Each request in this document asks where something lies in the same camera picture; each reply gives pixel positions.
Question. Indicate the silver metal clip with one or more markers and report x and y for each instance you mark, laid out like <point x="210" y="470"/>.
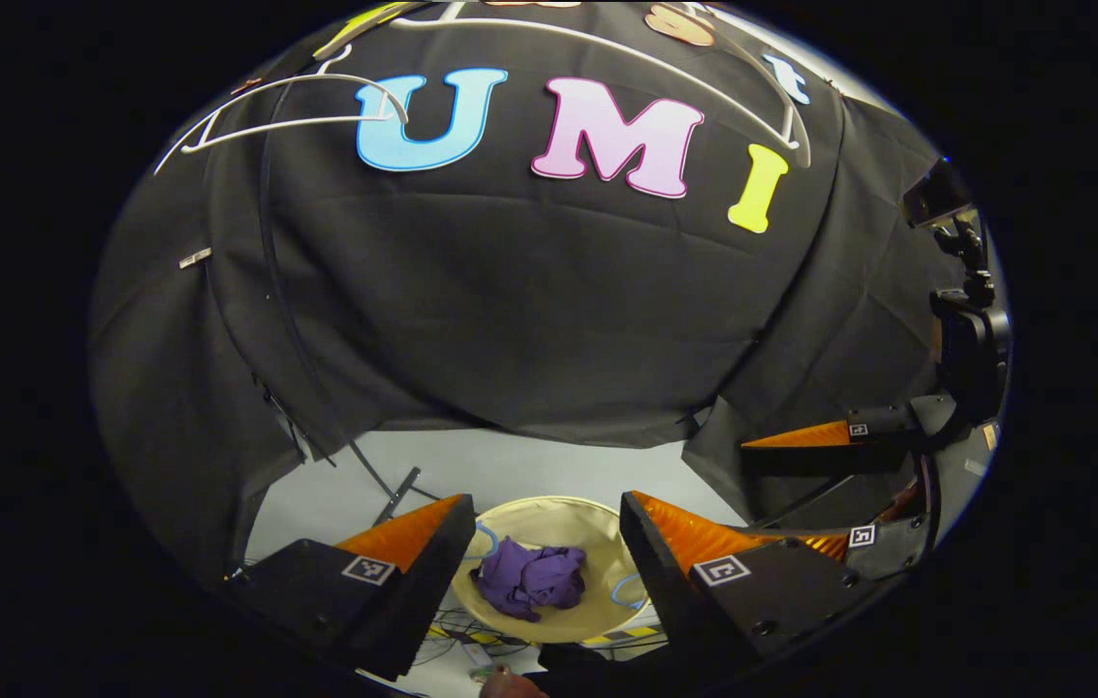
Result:
<point x="195" y="258"/>

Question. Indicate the white plastic hanger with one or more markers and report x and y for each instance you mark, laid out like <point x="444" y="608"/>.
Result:
<point x="791" y="126"/>
<point x="316" y="120"/>

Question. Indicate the yellow black floor tape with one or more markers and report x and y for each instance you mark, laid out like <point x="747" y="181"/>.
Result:
<point x="641" y="632"/>

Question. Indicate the purple ribbed shirt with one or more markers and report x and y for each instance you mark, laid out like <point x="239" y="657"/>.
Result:
<point x="529" y="577"/>

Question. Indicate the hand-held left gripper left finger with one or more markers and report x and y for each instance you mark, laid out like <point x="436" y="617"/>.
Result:
<point x="427" y="591"/>

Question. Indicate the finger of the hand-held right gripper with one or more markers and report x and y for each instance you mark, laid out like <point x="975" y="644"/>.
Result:
<point x="888" y="553"/>
<point x="830" y="460"/>

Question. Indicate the pink clip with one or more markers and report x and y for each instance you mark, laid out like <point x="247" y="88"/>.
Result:
<point x="246" y="85"/>

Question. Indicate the beige laundry hamper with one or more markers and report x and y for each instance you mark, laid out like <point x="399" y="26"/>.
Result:
<point x="558" y="528"/>

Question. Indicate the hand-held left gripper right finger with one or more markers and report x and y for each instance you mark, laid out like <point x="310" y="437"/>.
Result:
<point x="670" y="591"/>

